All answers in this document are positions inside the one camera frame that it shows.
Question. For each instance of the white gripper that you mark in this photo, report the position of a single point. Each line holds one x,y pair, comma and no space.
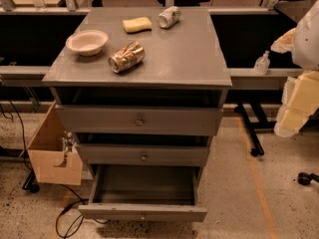
307,43

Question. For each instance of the grey bottom drawer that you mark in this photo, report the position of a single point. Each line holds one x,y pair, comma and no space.
144,193

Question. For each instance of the grey drawer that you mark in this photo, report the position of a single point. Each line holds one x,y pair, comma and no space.
140,120
143,149
144,193

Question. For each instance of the grey drawer cabinet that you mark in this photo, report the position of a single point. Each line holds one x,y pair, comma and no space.
183,66

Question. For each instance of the grey middle drawer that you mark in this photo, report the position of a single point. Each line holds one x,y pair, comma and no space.
143,149

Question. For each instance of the grey top drawer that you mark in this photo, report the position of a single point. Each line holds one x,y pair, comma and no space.
140,120

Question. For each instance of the clear sanitizer pump bottle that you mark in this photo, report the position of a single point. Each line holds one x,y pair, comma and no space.
262,64

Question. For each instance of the dark desk top corner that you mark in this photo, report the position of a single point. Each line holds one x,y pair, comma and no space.
297,11

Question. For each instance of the black caster wheel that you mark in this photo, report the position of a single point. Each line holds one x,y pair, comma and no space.
306,178

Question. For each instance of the silver soda can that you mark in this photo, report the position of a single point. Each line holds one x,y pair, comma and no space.
168,17

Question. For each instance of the yellow sponge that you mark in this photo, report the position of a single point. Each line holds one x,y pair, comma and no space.
137,24

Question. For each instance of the gold crushed soda can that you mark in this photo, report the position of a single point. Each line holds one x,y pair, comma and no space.
126,57

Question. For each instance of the white paper bowl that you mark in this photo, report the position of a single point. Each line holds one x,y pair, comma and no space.
87,43

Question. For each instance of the wooden side box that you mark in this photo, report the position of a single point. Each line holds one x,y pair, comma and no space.
50,162

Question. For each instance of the black table leg frame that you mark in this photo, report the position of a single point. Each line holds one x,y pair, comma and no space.
258,118

